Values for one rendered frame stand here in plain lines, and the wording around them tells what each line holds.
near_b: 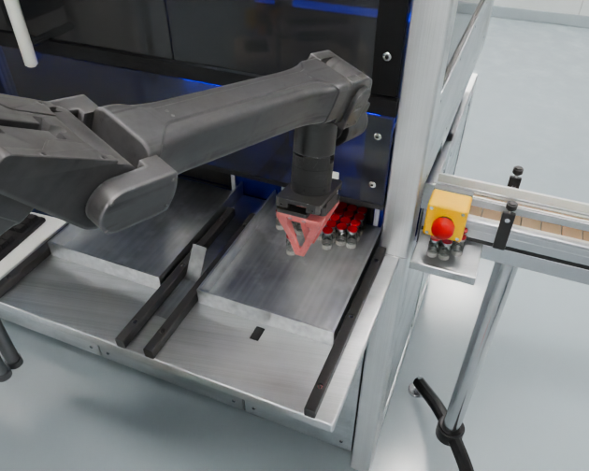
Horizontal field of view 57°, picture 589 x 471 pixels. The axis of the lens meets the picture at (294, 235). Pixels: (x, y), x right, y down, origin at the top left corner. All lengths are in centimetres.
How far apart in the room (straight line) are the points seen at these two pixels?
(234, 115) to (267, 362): 51
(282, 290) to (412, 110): 40
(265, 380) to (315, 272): 26
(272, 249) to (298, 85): 56
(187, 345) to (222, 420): 97
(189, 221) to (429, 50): 61
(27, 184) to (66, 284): 77
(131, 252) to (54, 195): 78
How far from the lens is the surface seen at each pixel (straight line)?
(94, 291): 108
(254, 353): 92
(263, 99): 53
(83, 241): 120
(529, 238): 116
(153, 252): 113
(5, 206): 36
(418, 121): 93
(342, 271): 105
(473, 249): 116
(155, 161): 42
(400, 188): 100
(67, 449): 196
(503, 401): 204
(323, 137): 71
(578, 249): 117
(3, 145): 34
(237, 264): 107
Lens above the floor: 160
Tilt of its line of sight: 40 degrees down
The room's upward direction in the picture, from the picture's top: straight up
